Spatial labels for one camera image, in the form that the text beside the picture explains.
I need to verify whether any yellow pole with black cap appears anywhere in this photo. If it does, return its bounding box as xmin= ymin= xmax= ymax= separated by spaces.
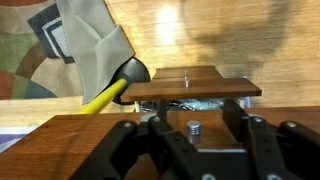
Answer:
xmin=77 ymin=77 xmax=130 ymax=115

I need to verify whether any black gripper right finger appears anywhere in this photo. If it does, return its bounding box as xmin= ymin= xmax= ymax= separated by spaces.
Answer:
xmin=222 ymin=98 xmax=320 ymax=180

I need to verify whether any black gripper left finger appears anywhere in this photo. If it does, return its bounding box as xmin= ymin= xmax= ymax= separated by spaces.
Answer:
xmin=69 ymin=99 xmax=202 ymax=180

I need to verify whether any grey cloth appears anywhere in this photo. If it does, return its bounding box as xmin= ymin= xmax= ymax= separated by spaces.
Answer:
xmin=54 ymin=0 xmax=136 ymax=105

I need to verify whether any brown drawer with white rail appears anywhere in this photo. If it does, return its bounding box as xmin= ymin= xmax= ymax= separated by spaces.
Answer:
xmin=0 ymin=105 xmax=320 ymax=180

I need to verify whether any multicolour patterned rug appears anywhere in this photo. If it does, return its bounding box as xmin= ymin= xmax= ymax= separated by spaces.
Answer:
xmin=0 ymin=0 xmax=85 ymax=101

